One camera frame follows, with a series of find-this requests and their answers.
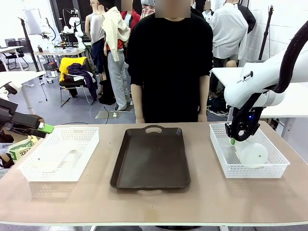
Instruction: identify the red and black toolbox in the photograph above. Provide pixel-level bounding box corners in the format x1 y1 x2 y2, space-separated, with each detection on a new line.
42 61 60 72

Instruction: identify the white side table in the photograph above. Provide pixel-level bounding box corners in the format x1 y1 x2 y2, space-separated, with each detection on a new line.
0 71 47 116

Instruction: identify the brown cardboard box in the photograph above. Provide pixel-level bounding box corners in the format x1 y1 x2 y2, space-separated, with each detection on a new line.
28 114 45 124

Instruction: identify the black office chair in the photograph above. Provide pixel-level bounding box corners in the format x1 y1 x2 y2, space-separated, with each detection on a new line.
4 38 30 71

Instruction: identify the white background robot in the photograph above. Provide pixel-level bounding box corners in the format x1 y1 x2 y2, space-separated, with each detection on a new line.
62 8 85 51

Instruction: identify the black hanging jacket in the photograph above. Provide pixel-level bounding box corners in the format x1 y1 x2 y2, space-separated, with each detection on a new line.
237 3 257 35

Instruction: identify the cluttered background desk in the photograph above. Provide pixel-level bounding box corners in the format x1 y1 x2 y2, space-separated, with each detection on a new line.
33 46 92 73

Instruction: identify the black tripod stand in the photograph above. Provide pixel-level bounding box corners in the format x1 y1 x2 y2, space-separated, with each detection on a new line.
258 6 275 62

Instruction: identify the yellow garment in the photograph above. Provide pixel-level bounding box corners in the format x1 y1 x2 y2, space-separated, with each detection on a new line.
59 57 88 82

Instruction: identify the mannequin with red garment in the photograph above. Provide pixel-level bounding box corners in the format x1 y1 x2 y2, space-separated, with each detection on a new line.
120 9 141 50

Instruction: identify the grey metal floor plate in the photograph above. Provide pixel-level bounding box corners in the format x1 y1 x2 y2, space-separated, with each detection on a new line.
95 109 134 120

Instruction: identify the dark purple garment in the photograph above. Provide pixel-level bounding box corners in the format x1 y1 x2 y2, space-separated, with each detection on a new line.
67 63 99 102

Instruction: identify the person's left forearm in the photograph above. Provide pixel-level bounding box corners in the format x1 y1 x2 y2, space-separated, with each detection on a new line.
197 74 211 116

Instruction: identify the white perforated plastic basket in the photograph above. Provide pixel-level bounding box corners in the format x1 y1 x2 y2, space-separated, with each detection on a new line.
18 126 100 182
209 122 291 179

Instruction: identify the mannequin with cream jacket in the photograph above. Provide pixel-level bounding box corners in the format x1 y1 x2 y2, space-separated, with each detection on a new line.
100 0 132 111

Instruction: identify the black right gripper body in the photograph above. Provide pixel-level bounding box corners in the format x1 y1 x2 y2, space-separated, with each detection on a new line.
225 108 261 142

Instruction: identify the mannequin with white tank top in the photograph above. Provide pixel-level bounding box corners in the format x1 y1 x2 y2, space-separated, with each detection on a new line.
85 0 108 76

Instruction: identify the translucent plastic conical flask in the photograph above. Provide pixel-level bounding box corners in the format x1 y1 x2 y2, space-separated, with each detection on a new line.
234 141 269 169
40 149 84 174

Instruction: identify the green printed cardboard box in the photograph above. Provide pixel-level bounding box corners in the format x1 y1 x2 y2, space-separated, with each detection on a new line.
8 135 39 162

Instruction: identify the black metal chair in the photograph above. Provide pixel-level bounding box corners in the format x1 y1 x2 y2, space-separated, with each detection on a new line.
59 78 97 108

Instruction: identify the black light stand pole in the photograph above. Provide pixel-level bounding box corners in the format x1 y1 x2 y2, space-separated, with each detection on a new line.
18 17 41 73

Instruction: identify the dark brown serving tray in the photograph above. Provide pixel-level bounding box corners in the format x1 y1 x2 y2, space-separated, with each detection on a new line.
109 124 192 192

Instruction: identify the white reflector panel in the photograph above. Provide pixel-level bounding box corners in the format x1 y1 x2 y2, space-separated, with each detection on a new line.
23 8 43 36

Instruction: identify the person's right forearm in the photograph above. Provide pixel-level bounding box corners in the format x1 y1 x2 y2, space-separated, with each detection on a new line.
130 83 145 119

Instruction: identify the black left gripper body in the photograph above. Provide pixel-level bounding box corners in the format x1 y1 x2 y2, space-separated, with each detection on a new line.
0 97 41 137

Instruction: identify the cable bundle on floor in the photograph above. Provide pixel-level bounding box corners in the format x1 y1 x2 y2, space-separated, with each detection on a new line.
207 95 230 116

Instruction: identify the person in black sweater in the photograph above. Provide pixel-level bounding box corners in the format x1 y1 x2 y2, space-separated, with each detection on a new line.
126 0 214 124

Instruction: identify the black corrugated cable hose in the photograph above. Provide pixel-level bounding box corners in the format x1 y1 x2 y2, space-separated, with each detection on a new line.
230 20 308 142

